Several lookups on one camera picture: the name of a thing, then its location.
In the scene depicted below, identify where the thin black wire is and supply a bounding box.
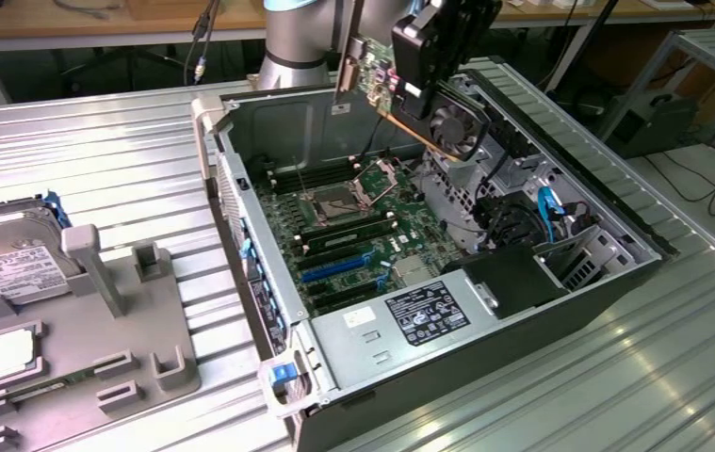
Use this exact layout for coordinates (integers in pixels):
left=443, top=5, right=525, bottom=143
left=359, top=115, right=389, bottom=159

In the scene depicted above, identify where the green motherboard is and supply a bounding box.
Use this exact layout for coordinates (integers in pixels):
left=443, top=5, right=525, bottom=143
left=249, top=150, right=459, bottom=316

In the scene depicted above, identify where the silver chipset heatsink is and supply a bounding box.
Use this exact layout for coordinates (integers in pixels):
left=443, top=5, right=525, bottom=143
left=393, top=256, right=435, bottom=283

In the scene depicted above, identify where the blue SATA wire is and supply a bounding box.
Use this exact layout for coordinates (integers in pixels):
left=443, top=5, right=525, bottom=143
left=536, top=186, right=565, bottom=246

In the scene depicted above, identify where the grey parts rack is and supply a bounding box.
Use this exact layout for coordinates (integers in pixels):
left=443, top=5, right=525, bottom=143
left=0, top=223, right=202, bottom=452

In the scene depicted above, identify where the blue expansion slot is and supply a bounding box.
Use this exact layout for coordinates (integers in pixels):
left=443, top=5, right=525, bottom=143
left=298, top=256, right=375, bottom=283

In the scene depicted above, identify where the open black PC case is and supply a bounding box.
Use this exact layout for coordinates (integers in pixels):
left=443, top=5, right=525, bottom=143
left=189, top=68, right=680, bottom=452

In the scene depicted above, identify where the silver perforated drive cage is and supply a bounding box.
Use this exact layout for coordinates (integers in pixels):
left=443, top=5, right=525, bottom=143
left=423, top=136, right=559, bottom=246

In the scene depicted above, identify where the silver power supply unit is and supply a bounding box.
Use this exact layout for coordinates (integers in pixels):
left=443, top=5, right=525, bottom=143
left=292, top=268, right=503, bottom=395

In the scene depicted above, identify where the blue disk mounting rail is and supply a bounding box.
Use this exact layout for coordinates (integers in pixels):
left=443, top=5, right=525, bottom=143
left=0, top=189, right=74, bottom=227

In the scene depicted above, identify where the graphics card with fan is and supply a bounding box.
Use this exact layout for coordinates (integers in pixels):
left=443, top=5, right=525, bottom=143
left=333, top=0, right=493, bottom=164

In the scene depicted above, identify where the small white box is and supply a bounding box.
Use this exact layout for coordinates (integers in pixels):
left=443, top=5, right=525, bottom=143
left=507, top=0, right=591, bottom=10

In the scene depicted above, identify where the long wooden desk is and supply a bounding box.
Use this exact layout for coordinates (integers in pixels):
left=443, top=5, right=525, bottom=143
left=0, top=0, right=715, bottom=105

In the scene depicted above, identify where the silver hard disk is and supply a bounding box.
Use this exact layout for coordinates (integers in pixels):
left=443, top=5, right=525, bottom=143
left=0, top=206, right=76, bottom=302

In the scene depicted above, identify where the black power cable bundle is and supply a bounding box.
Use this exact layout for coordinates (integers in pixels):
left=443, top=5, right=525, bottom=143
left=473, top=193, right=544, bottom=250

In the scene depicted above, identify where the black plastic shroud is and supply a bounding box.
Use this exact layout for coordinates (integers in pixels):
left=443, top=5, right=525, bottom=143
left=460, top=244, right=573, bottom=321

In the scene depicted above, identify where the long black expansion slot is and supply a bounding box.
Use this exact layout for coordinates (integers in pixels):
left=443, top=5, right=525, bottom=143
left=304, top=278, right=376, bottom=299
left=313, top=289, right=383, bottom=312

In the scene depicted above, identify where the black office chair base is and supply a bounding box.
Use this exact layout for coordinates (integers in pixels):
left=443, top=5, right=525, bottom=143
left=57, top=44, right=205, bottom=93

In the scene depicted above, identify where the grey coiled cable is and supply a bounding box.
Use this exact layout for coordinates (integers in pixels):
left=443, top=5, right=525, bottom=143
left=52, top=0, right=122, bottom=21

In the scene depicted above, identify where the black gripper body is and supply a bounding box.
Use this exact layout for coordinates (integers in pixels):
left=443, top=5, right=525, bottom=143
left=428, top=0, right=503, bottom=24

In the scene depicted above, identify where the silver CPU chip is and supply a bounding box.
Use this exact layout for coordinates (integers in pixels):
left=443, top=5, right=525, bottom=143
left=0, top=329, right=41, bottom=378

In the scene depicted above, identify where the metal socket cover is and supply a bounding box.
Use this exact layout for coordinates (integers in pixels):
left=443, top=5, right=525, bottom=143
left=347, top=157, right=400, bottom=208

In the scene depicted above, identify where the green RAM stick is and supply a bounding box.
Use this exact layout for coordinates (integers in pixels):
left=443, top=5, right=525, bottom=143
left=8, top=371, right=93, bottom=406
left=302, top=223, right=393, bottom=250

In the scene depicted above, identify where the black box device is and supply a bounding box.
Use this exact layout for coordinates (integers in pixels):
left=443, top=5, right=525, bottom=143
left=619, top=93, right=701, bottom=159

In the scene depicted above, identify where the CPU socket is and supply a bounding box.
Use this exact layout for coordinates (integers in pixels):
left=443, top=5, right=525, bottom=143
left=305, top=186, right=364, bottom=222

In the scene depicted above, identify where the silver disk bay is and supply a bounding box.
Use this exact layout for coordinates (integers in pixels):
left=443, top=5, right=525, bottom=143
left=531, top=224, right=639, bottom=292

